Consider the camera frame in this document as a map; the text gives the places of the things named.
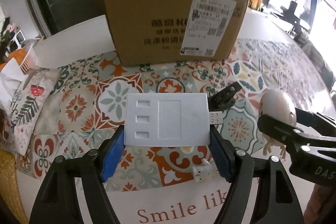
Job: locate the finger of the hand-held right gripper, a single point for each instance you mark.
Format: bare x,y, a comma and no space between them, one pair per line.
281,129
317,120

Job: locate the white woven basket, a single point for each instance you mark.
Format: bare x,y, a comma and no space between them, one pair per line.
27,60

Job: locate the brown cardboard box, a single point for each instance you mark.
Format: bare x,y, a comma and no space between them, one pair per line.
157,24

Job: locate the floral tissue box cover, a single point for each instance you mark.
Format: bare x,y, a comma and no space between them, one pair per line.
29,106

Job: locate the pink round device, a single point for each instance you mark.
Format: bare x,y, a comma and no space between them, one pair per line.
277,106

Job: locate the person's right forearm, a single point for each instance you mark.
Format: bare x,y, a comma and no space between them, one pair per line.
323,205

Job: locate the orange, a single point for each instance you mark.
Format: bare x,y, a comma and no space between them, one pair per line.
17,54

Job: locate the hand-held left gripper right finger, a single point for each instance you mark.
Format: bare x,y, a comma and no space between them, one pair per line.
223,158

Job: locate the white tissue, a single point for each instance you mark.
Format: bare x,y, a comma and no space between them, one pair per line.
11,77

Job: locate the small white adapter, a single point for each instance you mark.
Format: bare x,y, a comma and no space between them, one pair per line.
203,172

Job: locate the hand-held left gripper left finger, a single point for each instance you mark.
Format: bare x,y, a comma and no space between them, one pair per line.
113,155

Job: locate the patterned table runner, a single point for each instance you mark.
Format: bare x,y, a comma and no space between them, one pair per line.
78,108

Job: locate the white USB hub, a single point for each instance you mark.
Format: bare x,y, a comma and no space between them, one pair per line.
168,119

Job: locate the white shoe rack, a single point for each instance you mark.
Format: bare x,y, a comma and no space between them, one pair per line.
19,37

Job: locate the black clip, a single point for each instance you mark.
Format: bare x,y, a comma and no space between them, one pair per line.
224,96

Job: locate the small beige figurine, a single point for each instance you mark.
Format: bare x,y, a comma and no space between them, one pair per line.
273,146

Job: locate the yellow woven box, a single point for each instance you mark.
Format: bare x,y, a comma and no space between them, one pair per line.
11,187

